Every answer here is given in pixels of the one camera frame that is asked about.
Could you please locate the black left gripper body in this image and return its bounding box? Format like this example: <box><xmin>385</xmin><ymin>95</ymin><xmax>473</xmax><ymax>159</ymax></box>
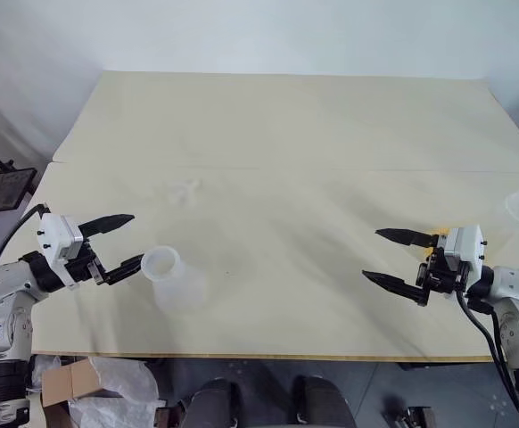
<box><xmin>65</xmin><ymin>239</ymin><xmax>109</xmax><ymax>287</ymax></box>

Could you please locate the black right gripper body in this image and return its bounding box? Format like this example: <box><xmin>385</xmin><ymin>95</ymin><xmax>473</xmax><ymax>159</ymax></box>
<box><xmin>415</xmin><ymin>247</ymin><xmax>470</xmax><ymax>300</ymax></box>

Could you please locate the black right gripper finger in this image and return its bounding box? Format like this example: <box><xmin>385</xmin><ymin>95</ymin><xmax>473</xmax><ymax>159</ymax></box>
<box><xmin>361</xmin><ymin>268</ymin><xmax>430</xmax><ymax>309</ymax></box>
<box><xmin>375</xmin><ymin>227</ymin><xmax>439</xmax><ymax>249</ymax></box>

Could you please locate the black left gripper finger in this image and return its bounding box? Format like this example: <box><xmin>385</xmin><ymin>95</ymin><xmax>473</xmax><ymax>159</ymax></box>
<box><xmin>78</xmin><ymin>213</ymin><xmax>136</xmax><ymax>244</ymax></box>
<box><xmin>101</xmin><ymin>252</ymin><xmax>147</xmax><ymax>287</ymax></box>

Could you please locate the translucent plastic flask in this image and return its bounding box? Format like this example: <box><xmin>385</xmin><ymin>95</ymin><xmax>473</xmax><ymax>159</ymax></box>
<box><xmin>140</xmin><ymin>244</ymin><xmax>210</xmax><ymax>314</ymax></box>

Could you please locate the cardboard box with plastic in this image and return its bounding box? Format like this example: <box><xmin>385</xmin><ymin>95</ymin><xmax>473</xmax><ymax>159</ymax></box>
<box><xmin>31</xmin><ymin>354</ymin><xmax>161</xmax><ymax>428</ymax></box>

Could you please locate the dark mesh tray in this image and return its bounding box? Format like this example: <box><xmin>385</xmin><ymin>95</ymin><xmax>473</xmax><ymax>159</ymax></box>
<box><xmin>0</xmin><ymin>167</ymin><xmax>37</xmax><ymax>216</ymax></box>

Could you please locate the beige paper table cover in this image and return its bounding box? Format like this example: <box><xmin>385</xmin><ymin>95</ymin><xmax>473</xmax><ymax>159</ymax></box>
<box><xmin>52</xmin><ymin>70</ymin><xmax>519</xmax><ymax>175</ymax></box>
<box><xmin>29</xmin><ymin>160</ymin><xmax>519</xmax><ymax>363</ymax></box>

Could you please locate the brown cardboard box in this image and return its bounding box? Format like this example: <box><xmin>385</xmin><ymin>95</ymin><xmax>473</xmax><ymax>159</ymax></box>
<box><xmin>40</xmin><ymin>356</ymin><xmax>123</xmax><ymax>409</ymax></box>

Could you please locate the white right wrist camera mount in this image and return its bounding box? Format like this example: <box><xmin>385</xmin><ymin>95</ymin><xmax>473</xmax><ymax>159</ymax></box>
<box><xmin>435</xmin><ymin>224</ymin><xmax>486</xmax><ymax>280</ymax></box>

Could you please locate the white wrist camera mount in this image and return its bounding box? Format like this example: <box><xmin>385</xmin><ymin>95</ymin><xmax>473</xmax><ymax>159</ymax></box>
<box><xmin>435</xmin><ymin>224</ymin><xmax>486</xmax><ymax>280</ymax></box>
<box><xmin>36</xmin><ymin>213</ymin><xmax>85</xmax><ymax>292</ymax></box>

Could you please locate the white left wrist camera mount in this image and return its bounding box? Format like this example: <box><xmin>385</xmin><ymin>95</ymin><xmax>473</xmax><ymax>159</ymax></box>
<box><xmin>36</xmin><ymin>213</ymin><xmax>85</xmax><ymax>292</ymax></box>

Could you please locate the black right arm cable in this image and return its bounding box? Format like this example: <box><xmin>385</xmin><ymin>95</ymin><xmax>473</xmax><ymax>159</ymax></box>
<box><xmin>454</xmin><ymin>284</ymin><xmax>519</xmax><ymax>409</ymax></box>

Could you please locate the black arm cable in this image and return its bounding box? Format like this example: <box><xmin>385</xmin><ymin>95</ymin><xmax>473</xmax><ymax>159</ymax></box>
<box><xmin>0</xmin><ymin>203</ymin><xmax>51</xmax><ymax>264</ymax></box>
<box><xmin>454</xmin><ymin>284</ymin><xmax>519</xmax><ymax>409</ymax></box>

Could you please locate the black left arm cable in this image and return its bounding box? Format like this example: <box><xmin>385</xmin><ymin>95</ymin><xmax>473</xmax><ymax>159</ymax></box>
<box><xmin>0</xmin><ymin>203</ymin><xmax>51</xmax><ymax>264</ymax></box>

